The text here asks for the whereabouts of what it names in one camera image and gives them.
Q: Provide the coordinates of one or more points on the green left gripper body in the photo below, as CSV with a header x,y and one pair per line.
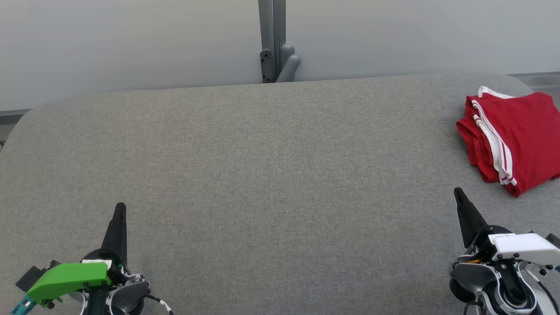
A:
x,y
70,278

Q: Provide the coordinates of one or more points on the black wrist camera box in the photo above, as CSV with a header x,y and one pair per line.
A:
x,y
30,275
554,240

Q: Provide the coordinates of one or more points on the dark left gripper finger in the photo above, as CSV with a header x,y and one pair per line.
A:
x,y
118,232

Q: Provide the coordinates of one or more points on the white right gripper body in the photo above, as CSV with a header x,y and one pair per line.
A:
x,y
525,247

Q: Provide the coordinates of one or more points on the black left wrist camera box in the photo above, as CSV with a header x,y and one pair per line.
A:
x,y
30,275

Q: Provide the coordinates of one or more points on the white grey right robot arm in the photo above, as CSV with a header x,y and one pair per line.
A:
x,y
472,275

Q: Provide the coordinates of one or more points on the grey fabric sofa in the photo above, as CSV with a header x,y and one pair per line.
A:
x,y
262,175

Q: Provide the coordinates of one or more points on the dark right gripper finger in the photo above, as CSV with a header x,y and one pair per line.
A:
x,y
470,218

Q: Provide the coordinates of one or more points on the red Bulls 23 shorts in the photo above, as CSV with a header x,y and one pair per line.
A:
x,y
525,131

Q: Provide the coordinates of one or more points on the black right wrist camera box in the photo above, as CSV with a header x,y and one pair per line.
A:
x,y
554,240

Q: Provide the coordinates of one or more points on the grey partition post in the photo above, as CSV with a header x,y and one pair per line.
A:
x,y
271,26

